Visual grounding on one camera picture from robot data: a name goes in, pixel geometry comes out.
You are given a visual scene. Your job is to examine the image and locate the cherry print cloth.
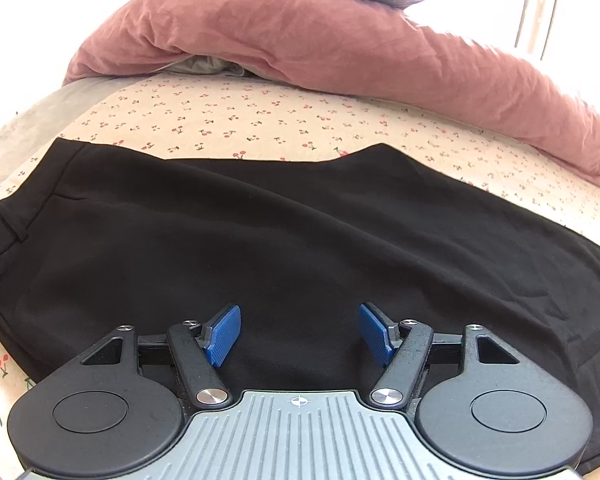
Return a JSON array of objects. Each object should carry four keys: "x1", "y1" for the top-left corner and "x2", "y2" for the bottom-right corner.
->
[{"x1": 0, "y1": 71, "x2": 600, "y2": 480}]

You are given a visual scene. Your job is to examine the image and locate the black pants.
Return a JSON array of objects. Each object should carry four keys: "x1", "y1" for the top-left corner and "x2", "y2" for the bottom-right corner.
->
[{"x1": 0, "y1": 140, "x2": 600, "y2": 472}]

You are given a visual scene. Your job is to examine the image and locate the grey patterned curtain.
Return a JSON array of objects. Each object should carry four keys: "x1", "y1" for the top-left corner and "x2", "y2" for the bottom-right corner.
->
[{"x1": 515, "y1": 0, "x2": 558, "y2": 61}]

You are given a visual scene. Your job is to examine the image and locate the pink duvet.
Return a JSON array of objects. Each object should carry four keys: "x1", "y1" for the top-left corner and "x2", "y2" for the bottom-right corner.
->
[{"x1": 65, "y1": 0, "x2": 600, "y2": 186}]

